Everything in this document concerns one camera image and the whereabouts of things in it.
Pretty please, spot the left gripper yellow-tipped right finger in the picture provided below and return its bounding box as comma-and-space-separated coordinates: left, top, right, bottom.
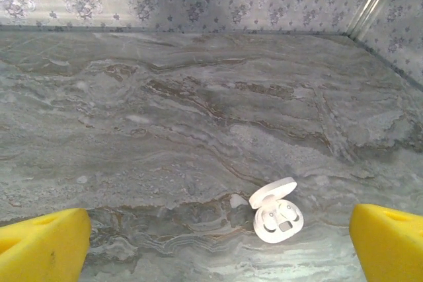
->
349, 204, 423, 282

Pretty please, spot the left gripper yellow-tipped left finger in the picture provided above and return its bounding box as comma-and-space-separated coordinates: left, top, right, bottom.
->
0, 208, 93, 282

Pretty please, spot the white wireless earbud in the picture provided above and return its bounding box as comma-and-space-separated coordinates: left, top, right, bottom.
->
279, 202, 300, 225
260, 211, 278, 233

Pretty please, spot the white earbud charging case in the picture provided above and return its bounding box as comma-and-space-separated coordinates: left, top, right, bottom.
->
248, 176, 304, 244

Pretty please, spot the aluminium corner post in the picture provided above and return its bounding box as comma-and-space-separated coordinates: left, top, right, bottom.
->
348, 0, 399, 39

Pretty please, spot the aluminium table edge rail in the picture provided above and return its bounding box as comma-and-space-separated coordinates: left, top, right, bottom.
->
0, 24, 352, 36

